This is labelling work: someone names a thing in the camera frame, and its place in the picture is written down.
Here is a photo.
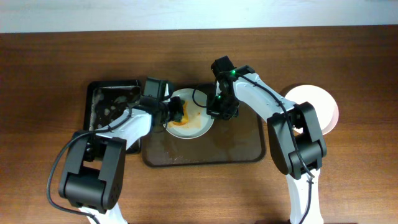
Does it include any pale blue plate with sauce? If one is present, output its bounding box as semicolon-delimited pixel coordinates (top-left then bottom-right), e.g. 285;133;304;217
164;88;214;139

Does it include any black rectangular tray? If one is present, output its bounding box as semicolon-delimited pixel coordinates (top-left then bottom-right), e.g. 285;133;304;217
82;79;143;155

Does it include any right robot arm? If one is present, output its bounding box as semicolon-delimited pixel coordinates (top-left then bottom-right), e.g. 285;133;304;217
206;56;327;223

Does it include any pink plate with sauce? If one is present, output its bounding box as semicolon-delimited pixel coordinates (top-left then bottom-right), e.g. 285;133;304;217
285;85;340;135

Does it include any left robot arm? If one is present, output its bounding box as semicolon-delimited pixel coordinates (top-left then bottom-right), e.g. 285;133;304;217
56;78;183;223

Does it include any green and orange sponge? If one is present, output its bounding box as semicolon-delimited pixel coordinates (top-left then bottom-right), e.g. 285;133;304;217
171;100;189;126

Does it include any brown serving tray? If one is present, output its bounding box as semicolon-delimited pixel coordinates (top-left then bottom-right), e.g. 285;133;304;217
141;83;267;168

